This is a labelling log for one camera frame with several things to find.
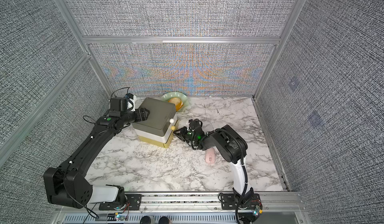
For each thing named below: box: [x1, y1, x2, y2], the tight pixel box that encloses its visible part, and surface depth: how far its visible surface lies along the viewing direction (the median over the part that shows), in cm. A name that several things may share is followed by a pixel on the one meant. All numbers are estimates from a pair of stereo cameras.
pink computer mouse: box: [205, 147, 216, 164], surface depth 88 cm
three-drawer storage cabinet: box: [131, 97, 178, 149], surface depth 88 cm
